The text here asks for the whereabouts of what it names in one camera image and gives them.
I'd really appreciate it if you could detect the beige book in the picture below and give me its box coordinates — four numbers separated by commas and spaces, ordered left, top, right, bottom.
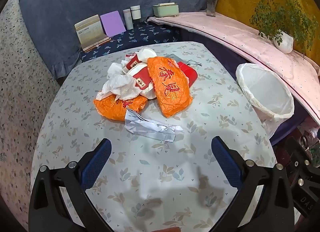
74, 15, 109, 48

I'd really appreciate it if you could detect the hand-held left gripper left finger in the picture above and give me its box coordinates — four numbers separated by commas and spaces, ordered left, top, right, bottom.
29, 138, 118, 232

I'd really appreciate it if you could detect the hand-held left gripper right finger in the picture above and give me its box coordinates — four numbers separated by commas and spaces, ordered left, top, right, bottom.
211, 136, 296, 232

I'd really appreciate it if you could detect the glass jar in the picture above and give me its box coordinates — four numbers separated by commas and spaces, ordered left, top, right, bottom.
300, 133, 314, 152

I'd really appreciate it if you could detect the white cylindrical jar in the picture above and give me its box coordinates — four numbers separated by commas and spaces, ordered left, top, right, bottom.
130, 5, 142, 20

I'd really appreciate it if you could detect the small orange printed wrapper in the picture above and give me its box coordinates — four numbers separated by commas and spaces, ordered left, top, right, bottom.
93, 94, 149, 121

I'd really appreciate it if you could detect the purple board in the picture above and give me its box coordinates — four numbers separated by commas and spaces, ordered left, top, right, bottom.
100, 10, 126, 37

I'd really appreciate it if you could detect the pink printed table cover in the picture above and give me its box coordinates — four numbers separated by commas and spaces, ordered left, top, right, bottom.
147, 12, 320, 124

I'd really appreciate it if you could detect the clear glass vase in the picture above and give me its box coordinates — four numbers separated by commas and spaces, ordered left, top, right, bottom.
206, 0, 219, 18

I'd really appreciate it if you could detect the pale green box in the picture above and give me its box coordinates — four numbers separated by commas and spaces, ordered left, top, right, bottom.
153, 2, 179, 18

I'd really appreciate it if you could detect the white tissue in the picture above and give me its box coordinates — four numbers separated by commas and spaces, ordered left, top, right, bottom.
96, 59, 142, 101

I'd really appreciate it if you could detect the white bin with plastic liner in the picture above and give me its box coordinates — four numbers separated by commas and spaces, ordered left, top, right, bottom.
235, 62, 295, 146

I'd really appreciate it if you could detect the white ribbed plant pot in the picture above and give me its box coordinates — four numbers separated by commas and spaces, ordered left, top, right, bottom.
273, 29, 294, 54

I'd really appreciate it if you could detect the red and white paper cup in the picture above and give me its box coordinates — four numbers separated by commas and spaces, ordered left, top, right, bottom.
126, 63, 154, 101
124, 47, 158, 72

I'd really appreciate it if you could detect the green leafy houseplant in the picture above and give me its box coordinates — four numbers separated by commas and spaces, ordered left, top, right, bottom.
237, 0, 318, 59

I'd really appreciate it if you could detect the grey leaf-print tablecloth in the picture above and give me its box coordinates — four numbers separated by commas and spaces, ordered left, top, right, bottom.
30, 41, 278, 232

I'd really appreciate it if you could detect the navy leaf-print cloth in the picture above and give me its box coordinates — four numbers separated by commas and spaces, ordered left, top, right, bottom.
79, 21, 181, 63

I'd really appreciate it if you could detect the dark purple table skirt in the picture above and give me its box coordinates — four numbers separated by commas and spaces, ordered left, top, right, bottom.
178, 28, 311, 147

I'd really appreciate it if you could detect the white tube bottle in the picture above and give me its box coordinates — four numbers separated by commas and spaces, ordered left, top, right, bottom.
123, 9, 134, 30

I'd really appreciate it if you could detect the grey drawstring pouch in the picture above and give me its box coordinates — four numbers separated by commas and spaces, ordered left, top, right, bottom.
164, 53, 202, 68

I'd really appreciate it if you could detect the red plastic wrapper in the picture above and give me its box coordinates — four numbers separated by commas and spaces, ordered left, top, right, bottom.
177, 61, 198, 88

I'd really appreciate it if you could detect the white paper receipt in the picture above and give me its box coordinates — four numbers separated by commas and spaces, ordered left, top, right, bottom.
124, 108, 184, 143

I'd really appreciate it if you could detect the large orange printed wrapper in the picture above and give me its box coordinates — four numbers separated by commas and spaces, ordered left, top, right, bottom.
147, 57, 193, 118

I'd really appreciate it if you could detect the wooden book stand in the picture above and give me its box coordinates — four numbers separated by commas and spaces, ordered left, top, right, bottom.
82, 35, 112, 53

